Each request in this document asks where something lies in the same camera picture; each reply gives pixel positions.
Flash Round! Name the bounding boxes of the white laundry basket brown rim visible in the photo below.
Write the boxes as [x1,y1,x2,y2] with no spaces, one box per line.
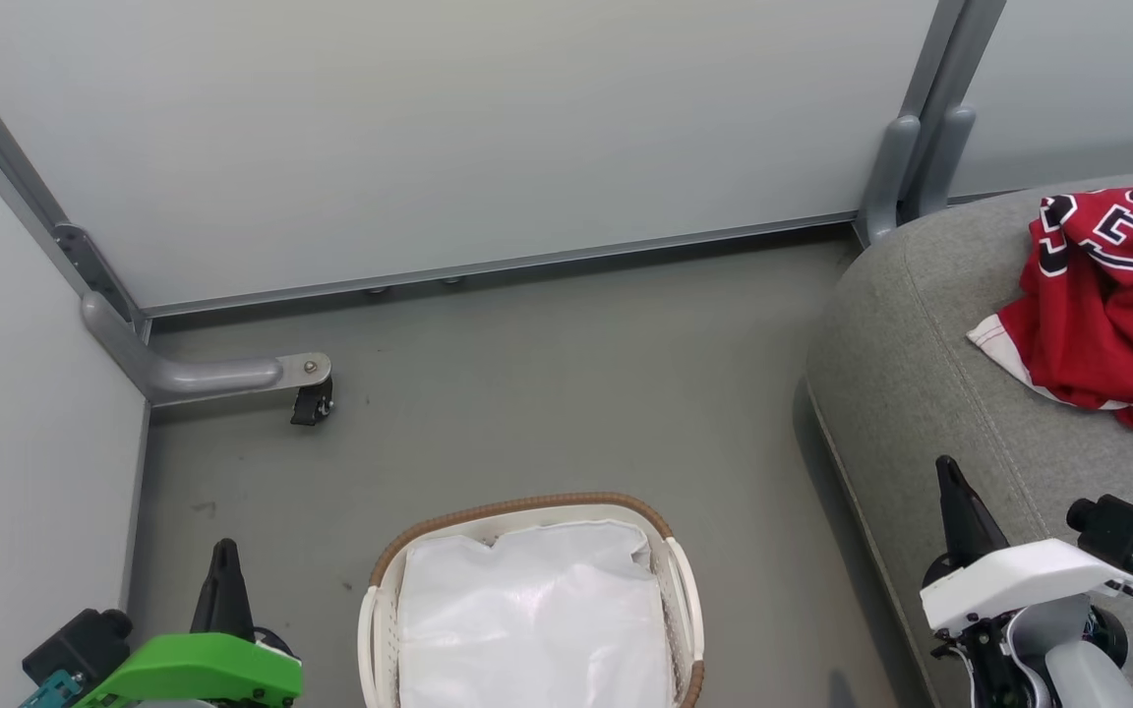
[357,492,706,708]

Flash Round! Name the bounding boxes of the grey partition post foot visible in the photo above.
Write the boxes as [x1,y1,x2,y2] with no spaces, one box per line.
[915,106,978,219]
[858,115,923,247]

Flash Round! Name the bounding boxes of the white basket liner cloth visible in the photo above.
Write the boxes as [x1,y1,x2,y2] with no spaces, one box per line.
[396,519,677,708]

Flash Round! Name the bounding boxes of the black caster wheel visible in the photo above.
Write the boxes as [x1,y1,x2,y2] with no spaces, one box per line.
[290,378,336,428]

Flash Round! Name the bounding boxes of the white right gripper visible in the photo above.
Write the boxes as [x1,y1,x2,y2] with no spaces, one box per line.
[920,455,1133,708]

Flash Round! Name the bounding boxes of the grey partition foot bracket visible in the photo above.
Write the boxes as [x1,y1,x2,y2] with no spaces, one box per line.
[81,291,334,408]

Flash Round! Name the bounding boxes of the grey fabric sofa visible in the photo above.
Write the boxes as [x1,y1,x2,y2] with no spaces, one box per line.
[805,167,1133,708]

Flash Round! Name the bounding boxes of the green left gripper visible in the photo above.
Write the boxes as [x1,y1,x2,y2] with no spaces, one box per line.
[73,538,305,708]

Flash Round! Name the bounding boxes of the red basketball jersey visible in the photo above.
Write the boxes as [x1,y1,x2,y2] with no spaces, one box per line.
[966,176,1133,433]

